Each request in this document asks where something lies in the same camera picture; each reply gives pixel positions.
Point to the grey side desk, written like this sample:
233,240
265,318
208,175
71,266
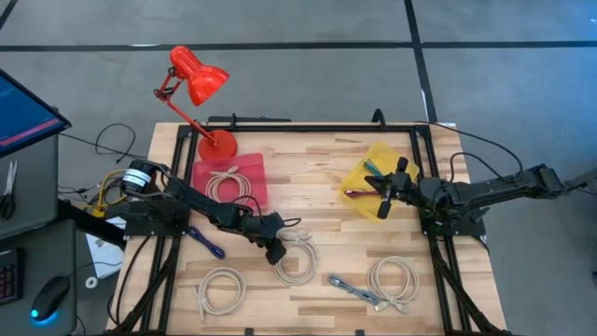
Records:
32,196

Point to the grey metal floor bracket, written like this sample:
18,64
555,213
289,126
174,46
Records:
585,184

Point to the black computer mouse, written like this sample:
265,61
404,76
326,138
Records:
49,298

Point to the red desk lamp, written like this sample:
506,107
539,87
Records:
200,79

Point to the white paper sheet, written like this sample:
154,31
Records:
105,254

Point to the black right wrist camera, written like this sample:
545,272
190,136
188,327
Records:
377,181

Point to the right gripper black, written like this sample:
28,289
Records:
403,186

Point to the black aluminium table frame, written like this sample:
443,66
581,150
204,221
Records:
303,127

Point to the pink translucent plastic bin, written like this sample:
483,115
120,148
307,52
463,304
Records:
254,165

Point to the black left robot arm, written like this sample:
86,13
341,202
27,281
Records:
200,200

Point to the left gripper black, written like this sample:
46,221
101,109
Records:
261,228

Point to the black desk support beam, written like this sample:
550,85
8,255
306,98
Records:
88,224

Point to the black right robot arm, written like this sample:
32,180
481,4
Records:
490,189

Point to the yellow translucent plastic bin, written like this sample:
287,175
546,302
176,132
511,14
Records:
356,179

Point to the black keyboard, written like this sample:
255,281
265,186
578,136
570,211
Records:
9,277

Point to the computer monitor blue screen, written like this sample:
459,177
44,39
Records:
23,112

